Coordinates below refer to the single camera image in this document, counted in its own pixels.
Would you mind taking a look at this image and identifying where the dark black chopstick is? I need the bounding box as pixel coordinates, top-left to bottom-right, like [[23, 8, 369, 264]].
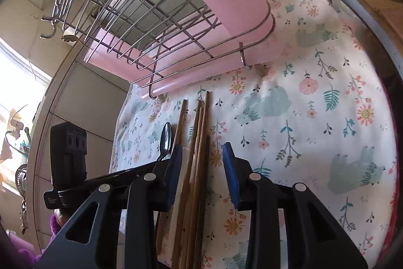
[[193, 136, 210, 269]]

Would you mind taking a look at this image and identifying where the metal wire utensil rack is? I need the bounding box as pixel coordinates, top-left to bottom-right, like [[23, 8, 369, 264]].
[[39, 0, 277, 100]]

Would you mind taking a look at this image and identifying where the white plastic spoon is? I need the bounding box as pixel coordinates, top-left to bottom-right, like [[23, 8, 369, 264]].
[[156, 147, 191, 267]]

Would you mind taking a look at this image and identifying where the left pink plastic cup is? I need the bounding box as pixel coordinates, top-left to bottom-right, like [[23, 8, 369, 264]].
[[84, 28, 152, 83]]

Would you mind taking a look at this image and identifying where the wooden chopstick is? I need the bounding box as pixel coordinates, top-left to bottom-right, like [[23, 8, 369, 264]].
[[186, 92, 210, 268], [156, 99, 187, 255], [172, 100, 202, 268]]

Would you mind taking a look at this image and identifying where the person's left hand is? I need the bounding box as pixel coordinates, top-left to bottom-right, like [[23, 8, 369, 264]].
[[54, 209, 70, 227]]

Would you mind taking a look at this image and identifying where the floral bear print cloth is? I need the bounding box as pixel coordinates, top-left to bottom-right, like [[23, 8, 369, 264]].
[[109, 0, 397, 268]]

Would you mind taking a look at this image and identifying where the purple sleeve forearm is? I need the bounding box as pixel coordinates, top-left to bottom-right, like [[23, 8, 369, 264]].
[[5, 213, 69, 269]]

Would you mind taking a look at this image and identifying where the pink plastic drip tray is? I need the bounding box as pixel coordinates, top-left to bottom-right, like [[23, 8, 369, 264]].
[[139, 16, 281, 100]]

